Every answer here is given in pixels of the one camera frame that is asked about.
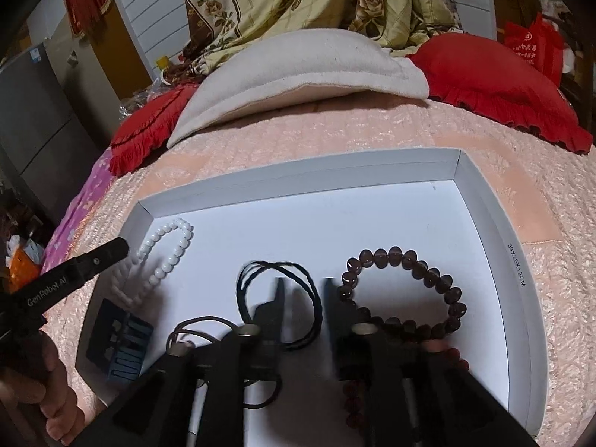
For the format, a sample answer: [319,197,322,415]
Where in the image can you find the red bead bracelet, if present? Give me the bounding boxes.
[343,345,471,429]

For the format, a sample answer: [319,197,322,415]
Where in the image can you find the white cardboard box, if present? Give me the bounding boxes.
[74,148,552,443]

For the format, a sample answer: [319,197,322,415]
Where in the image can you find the thin black hair tie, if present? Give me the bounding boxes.
[242,376,283,409]

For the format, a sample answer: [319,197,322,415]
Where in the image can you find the white bead bracelet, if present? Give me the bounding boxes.
[112,219,194,308]

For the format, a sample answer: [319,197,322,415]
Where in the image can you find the red ruffled pillow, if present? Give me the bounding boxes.
[407,32,594,154]
[109,83,201,178]

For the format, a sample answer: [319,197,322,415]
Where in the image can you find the dark brown bead bracelet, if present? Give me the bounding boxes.
[336,246,467,340]

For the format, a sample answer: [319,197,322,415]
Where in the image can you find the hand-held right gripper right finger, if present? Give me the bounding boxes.
[323,277,541,447]

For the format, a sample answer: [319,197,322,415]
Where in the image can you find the orange packet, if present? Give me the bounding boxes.
[7,237,45,294]

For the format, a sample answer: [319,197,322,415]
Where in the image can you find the floral quilt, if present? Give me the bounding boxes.
[165,0,466,80]

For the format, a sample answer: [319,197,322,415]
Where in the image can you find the purple patterned sheet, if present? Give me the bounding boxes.
[42,158,117,275]

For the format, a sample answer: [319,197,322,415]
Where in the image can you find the beige pillow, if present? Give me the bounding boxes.
[167,29,430,149]

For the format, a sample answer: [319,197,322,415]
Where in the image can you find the clear plastic bag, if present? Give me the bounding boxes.
[118,88,159,117]

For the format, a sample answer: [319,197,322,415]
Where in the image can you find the grey cabinet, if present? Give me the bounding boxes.
[0,42,112,215]

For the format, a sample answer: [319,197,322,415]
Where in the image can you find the blue hair claw clip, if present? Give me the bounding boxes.
[86,298,154,385]

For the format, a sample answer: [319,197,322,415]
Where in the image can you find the red shopping bag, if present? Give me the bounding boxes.
[503,12,566,87]

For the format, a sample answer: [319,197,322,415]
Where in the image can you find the person's left hand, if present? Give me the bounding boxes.
[0,335,80,446]

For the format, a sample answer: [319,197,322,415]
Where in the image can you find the black twisted hair tie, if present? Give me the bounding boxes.
[237,261,323,351]

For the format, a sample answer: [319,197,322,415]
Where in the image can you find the pink quilted bedspread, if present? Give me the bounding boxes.
[42,98,596,447]

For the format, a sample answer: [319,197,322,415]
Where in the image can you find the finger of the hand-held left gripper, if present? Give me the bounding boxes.
[65,237,130,285]

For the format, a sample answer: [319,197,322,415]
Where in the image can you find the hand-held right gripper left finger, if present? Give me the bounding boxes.
[93,277,289,447]

